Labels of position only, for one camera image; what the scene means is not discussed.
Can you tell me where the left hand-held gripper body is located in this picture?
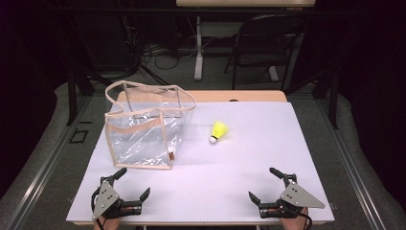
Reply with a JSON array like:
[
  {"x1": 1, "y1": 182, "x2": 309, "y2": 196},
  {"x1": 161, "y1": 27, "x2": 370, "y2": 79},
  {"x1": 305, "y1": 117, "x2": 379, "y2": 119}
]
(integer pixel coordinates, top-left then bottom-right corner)
[{"x1": 91, "y1": 177, "x2": 143, "y2": 221}]

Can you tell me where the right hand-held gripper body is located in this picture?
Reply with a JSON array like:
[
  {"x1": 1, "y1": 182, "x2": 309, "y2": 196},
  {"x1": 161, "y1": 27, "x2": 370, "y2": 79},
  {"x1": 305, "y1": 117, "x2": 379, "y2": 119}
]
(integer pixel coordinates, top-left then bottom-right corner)
[{"x1": 259, "y1": 173, "x2": 327, "y2": 219}]

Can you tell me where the clear plastic bag beige trim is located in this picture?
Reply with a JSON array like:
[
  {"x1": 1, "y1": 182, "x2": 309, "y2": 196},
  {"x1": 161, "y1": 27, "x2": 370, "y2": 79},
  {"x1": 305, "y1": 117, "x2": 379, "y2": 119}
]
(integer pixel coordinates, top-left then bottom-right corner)
[{"x1": 104, "y1": 80, "x2": 197, "y2": 171}]

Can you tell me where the yellow shuttlecock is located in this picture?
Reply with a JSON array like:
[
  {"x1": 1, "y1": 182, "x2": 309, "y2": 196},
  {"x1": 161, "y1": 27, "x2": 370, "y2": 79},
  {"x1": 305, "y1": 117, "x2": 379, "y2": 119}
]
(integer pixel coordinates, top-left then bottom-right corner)
[{"x1": 209, "y1": 120, "x2": 230, "y2": 145}]

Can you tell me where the person's right hand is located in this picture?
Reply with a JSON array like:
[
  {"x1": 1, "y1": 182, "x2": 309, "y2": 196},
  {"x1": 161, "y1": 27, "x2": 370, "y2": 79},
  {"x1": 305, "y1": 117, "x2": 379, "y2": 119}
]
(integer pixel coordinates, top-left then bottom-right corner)
[{"x1": 267, "y1": 206, "x2": 309, "y2": 230}]

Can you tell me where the person's left hand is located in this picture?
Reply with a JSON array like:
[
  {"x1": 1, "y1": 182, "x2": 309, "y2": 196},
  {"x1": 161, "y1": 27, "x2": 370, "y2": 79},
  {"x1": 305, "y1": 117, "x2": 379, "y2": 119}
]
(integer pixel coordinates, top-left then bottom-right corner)
[{"x1": 93, "y1": 206, "x2": 135, "y2": 230}]

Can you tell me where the white table mat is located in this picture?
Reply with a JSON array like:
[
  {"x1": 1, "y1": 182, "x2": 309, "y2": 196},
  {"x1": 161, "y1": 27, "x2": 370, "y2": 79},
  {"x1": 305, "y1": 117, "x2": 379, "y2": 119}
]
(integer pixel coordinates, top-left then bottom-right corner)
[{"x1": 65, "y1": 101, "x2": 335, "y2": 225}]

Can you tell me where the black metal stand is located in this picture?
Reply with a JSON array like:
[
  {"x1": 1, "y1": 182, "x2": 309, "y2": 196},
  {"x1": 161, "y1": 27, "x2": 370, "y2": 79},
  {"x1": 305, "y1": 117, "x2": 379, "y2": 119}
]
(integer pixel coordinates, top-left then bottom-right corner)
[
  {"x1": 65, "y1": 61, "x2": 106, "y2": 127},
  {"x1": 283, "y1": 66, "x2": 340, "y2": 130}
]

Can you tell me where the black folding chair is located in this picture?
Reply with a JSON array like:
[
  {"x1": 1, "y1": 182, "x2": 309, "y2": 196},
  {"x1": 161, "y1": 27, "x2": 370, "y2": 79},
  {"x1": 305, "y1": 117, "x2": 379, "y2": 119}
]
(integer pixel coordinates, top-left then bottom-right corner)
[{"x1": 224, "y1": 13, "x2": 306, "y2": 92}]

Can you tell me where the white-legged desk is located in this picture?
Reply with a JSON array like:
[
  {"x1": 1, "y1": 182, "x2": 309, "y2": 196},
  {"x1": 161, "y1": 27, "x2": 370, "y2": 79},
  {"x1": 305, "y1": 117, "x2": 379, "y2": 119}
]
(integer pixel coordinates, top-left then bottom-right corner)
[{"x1": 175, "y1": 0, "x2": 316, "y2": 82}]

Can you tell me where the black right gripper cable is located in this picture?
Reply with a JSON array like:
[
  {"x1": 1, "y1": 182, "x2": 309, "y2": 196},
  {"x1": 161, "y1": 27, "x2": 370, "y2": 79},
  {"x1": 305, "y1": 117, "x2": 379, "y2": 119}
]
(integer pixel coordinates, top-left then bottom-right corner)
[{"x1": 286, "y1": 204, "x2": 313, "y2": 230}]

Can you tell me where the black floor socket frame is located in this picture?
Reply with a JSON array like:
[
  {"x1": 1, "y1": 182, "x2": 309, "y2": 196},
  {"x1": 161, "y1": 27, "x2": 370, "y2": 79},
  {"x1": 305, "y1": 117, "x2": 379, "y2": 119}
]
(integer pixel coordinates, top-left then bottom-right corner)
[{"x1": 69, "y1": 127, "x2": 90, "y2": 145}]

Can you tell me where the metal floor rail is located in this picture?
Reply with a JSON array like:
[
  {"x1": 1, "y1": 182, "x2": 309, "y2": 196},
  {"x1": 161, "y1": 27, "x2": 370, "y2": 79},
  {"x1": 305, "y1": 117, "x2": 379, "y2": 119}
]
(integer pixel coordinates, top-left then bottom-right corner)
[
  {"x1": 6, "y1": 95, "x2": 94, "y2": 230},
  {"x1": 314, "y1": 95, "x2": 388, "y2": 230}
]

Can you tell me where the bundle of floor cables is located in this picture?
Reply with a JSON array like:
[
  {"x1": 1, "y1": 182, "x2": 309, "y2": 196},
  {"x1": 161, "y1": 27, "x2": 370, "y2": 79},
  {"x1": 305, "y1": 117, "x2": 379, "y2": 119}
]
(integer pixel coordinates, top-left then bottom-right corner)
[{"x1": 140, "y1": 39, "x2": 199, "y2": 71}]

